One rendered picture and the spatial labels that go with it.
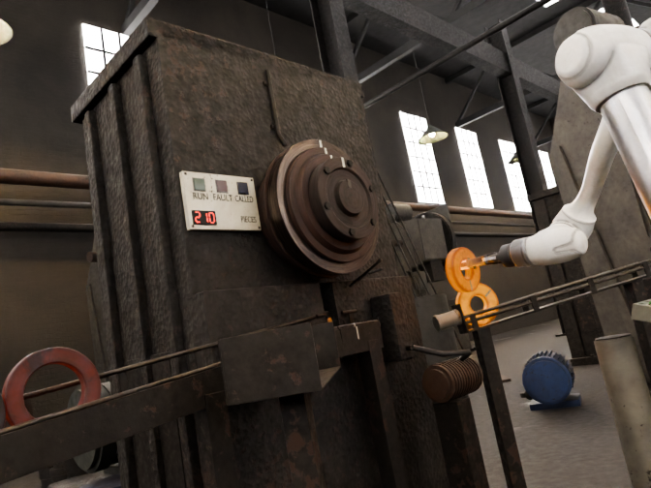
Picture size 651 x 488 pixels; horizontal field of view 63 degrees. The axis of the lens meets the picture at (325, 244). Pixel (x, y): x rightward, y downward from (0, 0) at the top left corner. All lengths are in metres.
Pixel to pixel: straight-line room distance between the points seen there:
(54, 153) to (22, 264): 1.64
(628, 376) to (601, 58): 1.06
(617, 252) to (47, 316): 6.40
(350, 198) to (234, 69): 0.62
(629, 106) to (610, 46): 0.13
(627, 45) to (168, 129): 1.22
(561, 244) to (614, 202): 2.51
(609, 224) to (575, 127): 0.74
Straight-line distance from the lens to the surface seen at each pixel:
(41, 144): 8.32
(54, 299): 7.73
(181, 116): 1.75
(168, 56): 1.84
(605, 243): 4.20
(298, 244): 1.64
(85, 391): 1.29
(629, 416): 2.01
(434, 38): 9.18
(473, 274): 1.90
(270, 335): 1.12
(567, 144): 4.37
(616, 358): 1.98
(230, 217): 1.68
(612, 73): 1.32
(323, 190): 1.66
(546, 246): 1.67
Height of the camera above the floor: 0.68
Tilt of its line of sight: 10 degrees up
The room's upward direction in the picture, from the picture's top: 10 degrees counter-clockwise
